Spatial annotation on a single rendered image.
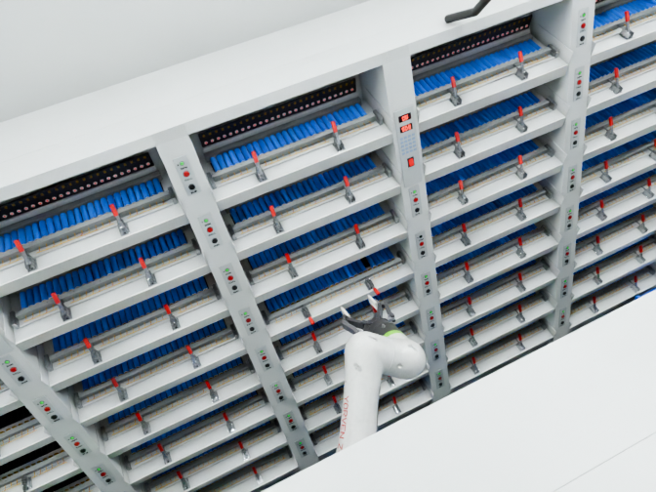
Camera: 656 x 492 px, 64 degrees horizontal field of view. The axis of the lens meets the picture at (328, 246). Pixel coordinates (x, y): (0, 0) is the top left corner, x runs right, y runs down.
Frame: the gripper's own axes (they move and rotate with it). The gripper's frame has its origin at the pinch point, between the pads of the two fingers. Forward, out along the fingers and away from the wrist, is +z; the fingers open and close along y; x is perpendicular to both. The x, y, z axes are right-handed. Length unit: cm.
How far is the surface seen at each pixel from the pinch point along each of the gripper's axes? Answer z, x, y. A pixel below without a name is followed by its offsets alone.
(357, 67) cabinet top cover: 4, 72, 23
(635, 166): 23, -8, 142
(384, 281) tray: 22.1, -8.1, 18.0
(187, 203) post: 8, 52, -38
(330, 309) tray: 20.8, -8.8, -5.7
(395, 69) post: 5, 68, 35
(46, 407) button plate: 18, 4, -105
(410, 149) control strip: 10, 41, 36
